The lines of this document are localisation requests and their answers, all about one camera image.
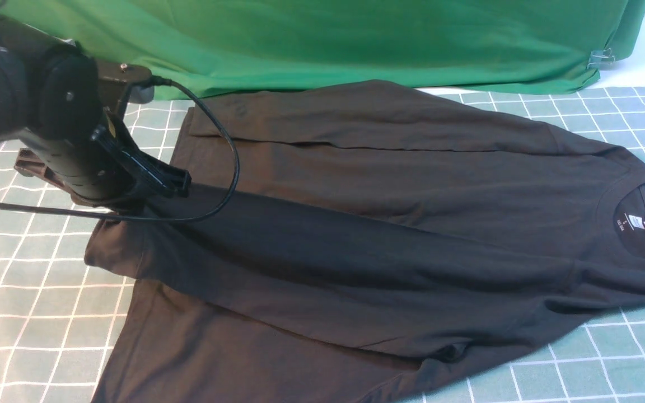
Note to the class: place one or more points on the dark gray long-sleeve top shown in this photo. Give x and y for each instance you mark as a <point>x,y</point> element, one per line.
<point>382,243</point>

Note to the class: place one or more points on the metal binder clip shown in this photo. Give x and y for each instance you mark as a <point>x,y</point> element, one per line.
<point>601,59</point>

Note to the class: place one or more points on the mint grid tablecloth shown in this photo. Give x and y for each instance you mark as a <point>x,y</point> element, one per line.
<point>59,319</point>

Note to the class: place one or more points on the green backdrop cloth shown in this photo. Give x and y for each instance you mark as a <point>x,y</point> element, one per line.
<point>216,47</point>

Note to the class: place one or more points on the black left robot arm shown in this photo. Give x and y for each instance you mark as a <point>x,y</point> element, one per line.
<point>67,109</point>

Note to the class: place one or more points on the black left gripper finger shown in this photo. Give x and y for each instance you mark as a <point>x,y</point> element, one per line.
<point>150,176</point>

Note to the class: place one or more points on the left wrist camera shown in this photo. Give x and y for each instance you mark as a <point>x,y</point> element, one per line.
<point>120,84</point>

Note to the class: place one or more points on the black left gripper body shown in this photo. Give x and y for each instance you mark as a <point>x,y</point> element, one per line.
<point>90,154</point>

